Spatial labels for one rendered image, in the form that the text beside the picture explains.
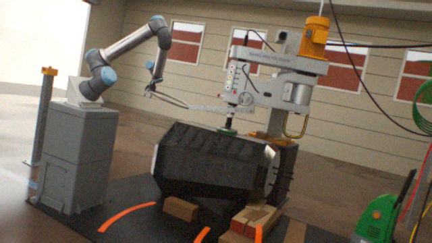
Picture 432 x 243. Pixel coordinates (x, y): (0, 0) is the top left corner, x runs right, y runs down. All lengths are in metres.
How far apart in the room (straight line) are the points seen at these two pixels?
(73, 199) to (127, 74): 9.11
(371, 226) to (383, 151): 6.03
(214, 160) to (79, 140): 1.15
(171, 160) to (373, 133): 6.90
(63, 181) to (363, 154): 7.74
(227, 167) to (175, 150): 0.54
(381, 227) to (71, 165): 2.67
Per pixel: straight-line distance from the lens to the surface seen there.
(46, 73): 3.62
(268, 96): 2.93
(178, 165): 2.86
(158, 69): 2.74
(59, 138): 2.62
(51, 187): 2.76
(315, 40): 2.96
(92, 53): 2.64
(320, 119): 8.89
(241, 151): 2.70
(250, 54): 2.95
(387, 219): 3.08
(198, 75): 9.89
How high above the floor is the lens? 1.19
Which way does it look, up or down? 5 degrees down
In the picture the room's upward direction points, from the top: 12 degrees clockwise
